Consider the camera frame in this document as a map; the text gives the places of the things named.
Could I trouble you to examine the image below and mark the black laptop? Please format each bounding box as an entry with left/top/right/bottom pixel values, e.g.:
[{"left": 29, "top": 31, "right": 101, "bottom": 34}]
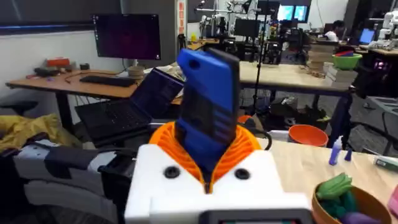
[{"left": 74, "top": 67, "right": 185, "bottom": 147}]

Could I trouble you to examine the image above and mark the pink object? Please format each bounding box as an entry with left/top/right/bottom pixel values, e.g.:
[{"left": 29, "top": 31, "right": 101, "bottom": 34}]
[{"left": 386, "top": 184, "right": 398, "bottom": 219}]

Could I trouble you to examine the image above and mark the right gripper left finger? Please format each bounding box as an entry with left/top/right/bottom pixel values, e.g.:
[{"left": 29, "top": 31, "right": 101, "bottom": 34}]
[{"left": 124, "top": 121, "right": 208, "bottom": 224}]

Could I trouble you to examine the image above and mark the wooden office desk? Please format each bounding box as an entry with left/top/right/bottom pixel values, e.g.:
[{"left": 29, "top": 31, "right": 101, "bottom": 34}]
[{"left": 5, "top": 68, "right": 185, "bottom": 131}]

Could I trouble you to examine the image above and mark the yellow cloth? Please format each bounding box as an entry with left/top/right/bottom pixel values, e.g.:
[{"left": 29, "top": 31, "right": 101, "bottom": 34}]
[{"left": 0, "top": 113, "right": 82, "bottom": 154}]

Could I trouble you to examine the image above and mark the person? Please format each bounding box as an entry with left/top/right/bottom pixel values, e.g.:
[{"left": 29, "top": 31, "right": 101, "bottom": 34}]
[{"left": 323, "top": 19, "right": 346, "bottom": 43}]

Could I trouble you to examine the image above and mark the orange box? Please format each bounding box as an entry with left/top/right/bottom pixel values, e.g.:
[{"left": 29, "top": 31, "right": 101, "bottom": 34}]
[{"left": 45, "top": 57, "right": 71, "bottom": 68}]

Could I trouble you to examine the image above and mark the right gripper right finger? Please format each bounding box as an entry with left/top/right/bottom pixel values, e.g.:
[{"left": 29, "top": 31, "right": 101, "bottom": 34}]
[{"left": 206, "top": 123, "right": 287, "bottom": 195}]

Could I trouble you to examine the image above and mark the white robot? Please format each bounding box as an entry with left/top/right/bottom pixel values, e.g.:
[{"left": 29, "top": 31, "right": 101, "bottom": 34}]
[{"left": 376, "top": 10, "right": 398, "bottom": 50}]

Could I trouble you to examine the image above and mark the black computer monitor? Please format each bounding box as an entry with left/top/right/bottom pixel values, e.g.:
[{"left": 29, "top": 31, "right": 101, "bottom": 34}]
[{"left": 91, "top": 13, "right": 162, "bottom": 61}]

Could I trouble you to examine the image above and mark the green and white box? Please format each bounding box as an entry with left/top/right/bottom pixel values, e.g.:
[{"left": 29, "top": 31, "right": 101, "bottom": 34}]
[{"left": 373, "top": 154, "right": 398, "bottom": 173}]

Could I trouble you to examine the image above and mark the roll of brown tape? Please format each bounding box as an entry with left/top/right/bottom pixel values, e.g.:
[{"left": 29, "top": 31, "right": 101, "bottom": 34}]
[{"left": 127, "top": 65, "right": 146, "bottom": 80}]

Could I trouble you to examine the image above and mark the long wooden work table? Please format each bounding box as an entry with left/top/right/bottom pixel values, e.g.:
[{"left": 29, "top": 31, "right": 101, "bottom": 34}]
[{"left": 238, "top": 60, "right": 356, "bottom": 149}]

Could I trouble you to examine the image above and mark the green bowl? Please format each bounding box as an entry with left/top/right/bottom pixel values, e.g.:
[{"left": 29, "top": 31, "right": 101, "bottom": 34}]
[{"left": 331, "top": 53, "right": 363, "bottom": 71}]

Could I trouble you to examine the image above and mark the black keyboard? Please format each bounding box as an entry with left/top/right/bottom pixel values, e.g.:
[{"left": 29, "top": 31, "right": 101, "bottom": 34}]
[{"left": 78, "top": 75, "right": 137, "bottom": 88}]

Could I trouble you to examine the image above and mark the stack of wooden boards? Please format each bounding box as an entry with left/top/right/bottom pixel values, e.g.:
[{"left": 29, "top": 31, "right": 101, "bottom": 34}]
[{"left": 307, "top": 42, "right": 336, "bottom": 75}]

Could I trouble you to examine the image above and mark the black tripod stand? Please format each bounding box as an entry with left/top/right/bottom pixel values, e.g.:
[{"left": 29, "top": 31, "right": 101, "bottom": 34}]
[{"left": 250, "top": 0, "right": 267, "bottom": 110}]

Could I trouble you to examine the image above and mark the tub with toys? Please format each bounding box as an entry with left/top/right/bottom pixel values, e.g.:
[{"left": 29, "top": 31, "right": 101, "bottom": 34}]
[{"left": 311, "top": 172, "right": 393, "bottom": 224}]

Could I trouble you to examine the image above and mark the orange bucket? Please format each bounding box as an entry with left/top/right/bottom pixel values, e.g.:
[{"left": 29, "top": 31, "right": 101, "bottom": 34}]
[{"left": 287, "top": 124, "right": 330, "bottom": 148}]

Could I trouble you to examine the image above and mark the pair of bright screens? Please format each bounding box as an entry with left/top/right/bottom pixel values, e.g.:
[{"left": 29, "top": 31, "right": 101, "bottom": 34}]
[{"left": 277, "top": 4, "right": 309, "bottom": 23}]

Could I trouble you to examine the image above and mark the blue electric screwdriver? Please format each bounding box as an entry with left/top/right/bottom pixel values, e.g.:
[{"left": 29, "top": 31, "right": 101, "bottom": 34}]
[{"left": 174, "top": 47, "right": 241, "bottom": 175}]

